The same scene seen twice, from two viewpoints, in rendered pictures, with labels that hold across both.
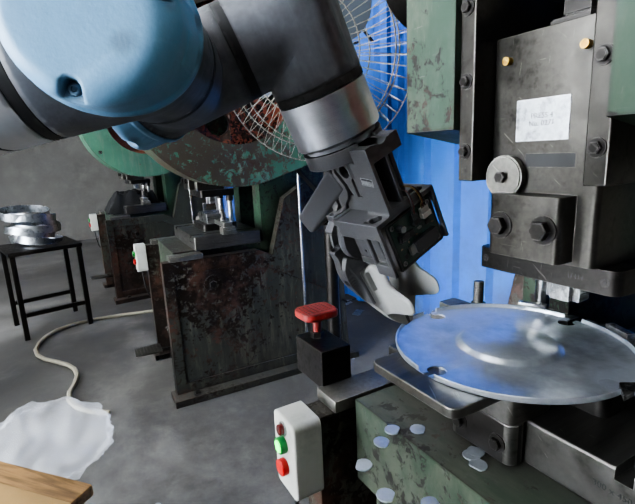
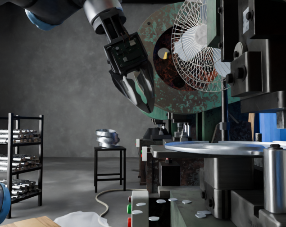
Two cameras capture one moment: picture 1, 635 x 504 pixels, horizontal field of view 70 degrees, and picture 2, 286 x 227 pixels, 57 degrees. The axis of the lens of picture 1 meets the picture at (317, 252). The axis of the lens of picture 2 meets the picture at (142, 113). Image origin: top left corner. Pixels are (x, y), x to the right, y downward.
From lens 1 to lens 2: 0.41 m
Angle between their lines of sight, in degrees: 33
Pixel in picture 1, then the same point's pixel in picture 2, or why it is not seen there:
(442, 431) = (199, 205)
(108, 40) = not seen: outside the picture
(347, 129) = (97, 9)
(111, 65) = not seen: outside the picture
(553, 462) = (238, 215)
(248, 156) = (192, 97)
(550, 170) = (253, 42)
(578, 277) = (268, 101)
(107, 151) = not seen: hidden behind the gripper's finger
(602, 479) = (250, 217)
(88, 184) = (145, 129)
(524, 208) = (238, 64)
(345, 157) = (98, 21)
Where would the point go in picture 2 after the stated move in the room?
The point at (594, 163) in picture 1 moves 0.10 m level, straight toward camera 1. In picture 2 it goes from (251, 24) to (211, 12)
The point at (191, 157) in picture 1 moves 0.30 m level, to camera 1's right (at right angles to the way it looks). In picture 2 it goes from (162, 97) to (203, 94)
